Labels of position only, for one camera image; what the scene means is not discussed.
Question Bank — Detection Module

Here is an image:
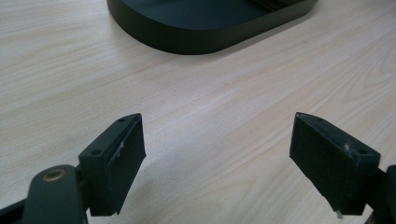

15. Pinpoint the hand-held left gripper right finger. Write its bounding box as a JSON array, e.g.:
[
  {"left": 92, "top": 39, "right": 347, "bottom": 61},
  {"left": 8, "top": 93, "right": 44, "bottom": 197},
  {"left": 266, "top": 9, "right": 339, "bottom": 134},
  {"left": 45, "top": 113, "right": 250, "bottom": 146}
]
[{"left": 289, "top": 111, "right": 382, "bottom": 217}]

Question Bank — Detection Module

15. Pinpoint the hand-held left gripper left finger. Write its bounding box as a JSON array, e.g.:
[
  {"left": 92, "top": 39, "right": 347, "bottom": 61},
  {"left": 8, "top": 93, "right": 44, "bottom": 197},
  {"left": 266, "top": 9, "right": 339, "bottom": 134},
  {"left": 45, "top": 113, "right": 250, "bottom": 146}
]
[{"left": 78, "top": 112, "right": 147, "bottom": 217}]

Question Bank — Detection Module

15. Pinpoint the black oval tray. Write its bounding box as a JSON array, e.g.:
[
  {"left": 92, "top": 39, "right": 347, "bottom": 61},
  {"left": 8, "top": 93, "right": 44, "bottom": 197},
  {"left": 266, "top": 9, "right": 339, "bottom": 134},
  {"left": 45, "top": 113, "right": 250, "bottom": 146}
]
[{"left": 106, "top": 0, "right": 319, "bottom": 56}]

